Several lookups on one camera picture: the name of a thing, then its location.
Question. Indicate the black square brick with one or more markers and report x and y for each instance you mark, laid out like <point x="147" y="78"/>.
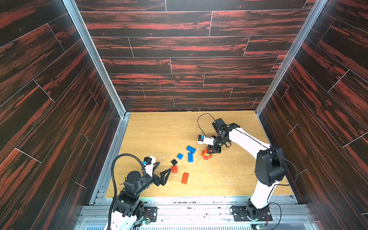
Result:
<point x="174" y="162"/>

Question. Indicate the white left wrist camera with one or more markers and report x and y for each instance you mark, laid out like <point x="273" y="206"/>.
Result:
<point x="149" y="165"/>

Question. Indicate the aluminium frame rail left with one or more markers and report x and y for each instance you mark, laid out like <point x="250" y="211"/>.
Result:
<point x="102" y="184"/>

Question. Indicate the aluminium frame rail right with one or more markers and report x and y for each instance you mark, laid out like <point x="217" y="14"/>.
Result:
<point x="300" y="38"/>

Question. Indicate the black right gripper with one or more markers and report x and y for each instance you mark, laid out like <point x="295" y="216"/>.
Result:
<point x="220" y="139"/>

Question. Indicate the small blue square brick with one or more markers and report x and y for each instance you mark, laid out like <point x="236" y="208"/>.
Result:
<point x="180" y="156"/>

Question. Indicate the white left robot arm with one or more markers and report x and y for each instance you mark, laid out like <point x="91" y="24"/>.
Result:
<point x="126" y="208"/>

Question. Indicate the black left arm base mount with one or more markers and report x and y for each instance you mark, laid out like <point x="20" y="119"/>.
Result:
<point x="148" y="215"/>

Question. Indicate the blue long brick near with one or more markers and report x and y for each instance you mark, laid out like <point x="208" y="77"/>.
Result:
<point x="190" y="157"/>

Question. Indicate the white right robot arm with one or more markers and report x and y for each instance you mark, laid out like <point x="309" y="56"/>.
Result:
<point x="269" y="167"/>

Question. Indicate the red long brick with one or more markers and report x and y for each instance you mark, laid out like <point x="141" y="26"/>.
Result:
<point x="210" y="155"/>
<point x="185" y="178"/>

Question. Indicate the blue long brick far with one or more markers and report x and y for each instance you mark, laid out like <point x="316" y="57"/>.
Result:
<point x="191" y="149"/>

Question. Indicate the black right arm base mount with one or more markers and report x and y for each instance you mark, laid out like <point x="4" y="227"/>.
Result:
<point x="251" y="213"/>

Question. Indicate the aluminium frame rail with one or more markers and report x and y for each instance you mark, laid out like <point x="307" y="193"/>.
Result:
<point x="102" y="184"/>
<point x="300" y="38"/>

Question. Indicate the aluminium front base rails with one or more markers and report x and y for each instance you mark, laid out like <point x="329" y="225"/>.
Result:
<point x="204" y="213"/>

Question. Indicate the blue long brick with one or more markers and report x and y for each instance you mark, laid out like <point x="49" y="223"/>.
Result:
<point x="190" y="157"/>
<point x="191" y="149"/>

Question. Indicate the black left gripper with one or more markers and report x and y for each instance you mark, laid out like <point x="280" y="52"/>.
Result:
<point x="161" y="181"/>

